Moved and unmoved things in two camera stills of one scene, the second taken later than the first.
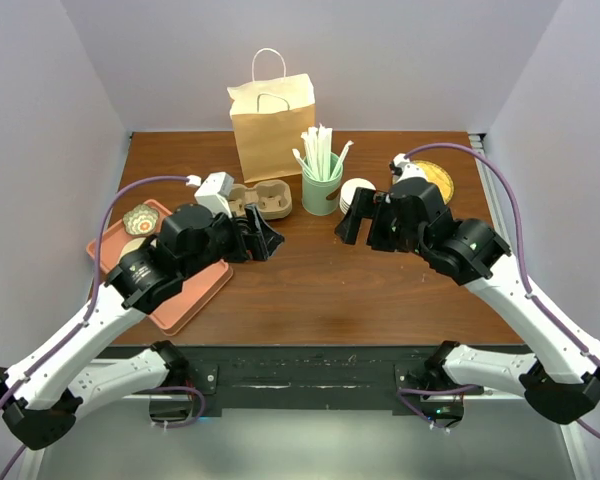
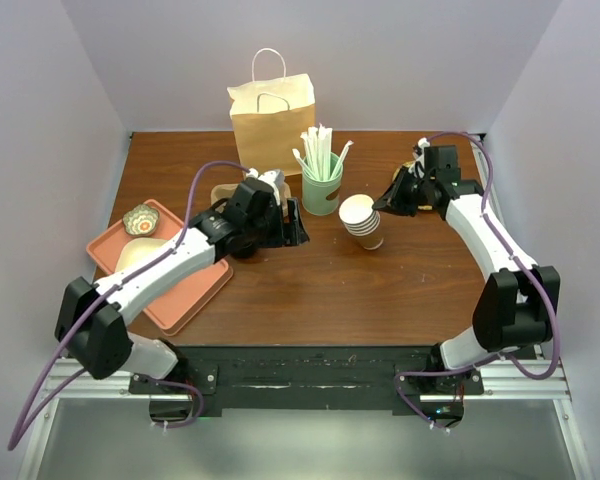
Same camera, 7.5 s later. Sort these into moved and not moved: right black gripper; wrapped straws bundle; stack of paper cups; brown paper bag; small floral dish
Moved: stack of paper cups; right black gripper
Not moved: small floral dish; wrapped straws bundle; brown paper bag
